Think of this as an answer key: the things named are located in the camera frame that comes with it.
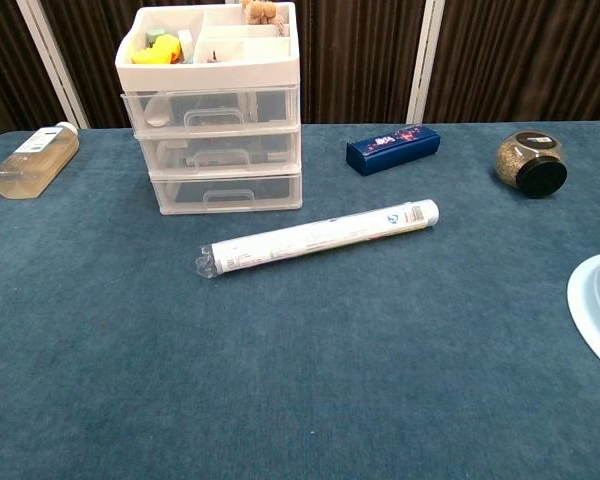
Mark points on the dark blue printed carton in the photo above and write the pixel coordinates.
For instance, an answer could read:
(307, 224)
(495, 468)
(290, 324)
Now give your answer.
(392, 152)

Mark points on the glass jar with black lid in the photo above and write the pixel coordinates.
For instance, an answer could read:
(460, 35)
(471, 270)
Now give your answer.
(512, 160)

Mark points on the blue table cloth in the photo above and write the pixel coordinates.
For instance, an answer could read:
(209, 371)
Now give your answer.
(300, 360)

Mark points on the clear bottle of yellowish liquid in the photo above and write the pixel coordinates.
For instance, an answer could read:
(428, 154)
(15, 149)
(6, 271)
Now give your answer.
(32, 162)

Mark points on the brown plush toy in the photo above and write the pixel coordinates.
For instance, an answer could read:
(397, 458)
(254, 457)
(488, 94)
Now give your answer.
(260, 11)

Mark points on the white frame post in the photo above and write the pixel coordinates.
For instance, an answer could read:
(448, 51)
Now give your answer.
(55, 65)
(425, 60)

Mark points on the small brown ornament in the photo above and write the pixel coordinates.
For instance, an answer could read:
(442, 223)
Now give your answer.
(213, 56)

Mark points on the long white wrapped tube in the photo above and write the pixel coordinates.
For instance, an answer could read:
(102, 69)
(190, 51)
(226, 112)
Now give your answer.
(325, 235)

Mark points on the dark brown pleated curtain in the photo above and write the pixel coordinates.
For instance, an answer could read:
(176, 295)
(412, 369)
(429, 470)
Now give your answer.
(360, 55)

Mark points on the light blue plastic basin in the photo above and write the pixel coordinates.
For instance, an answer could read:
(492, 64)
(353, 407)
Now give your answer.
(597, 305)

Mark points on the yellow rubber duck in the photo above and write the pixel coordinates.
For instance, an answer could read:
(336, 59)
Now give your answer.
(157, 51)

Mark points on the green eraser block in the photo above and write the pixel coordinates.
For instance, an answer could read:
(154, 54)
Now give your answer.
(155, 36)

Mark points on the white plastic drawer organizer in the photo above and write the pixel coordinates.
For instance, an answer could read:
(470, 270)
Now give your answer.
(207, 75)

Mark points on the clear drawer with white cap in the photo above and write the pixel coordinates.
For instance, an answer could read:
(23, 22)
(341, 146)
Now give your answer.
(265, 107)

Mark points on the clear plastic drawer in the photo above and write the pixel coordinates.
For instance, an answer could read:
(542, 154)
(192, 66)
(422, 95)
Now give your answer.
(280, 192)
(275, 150)

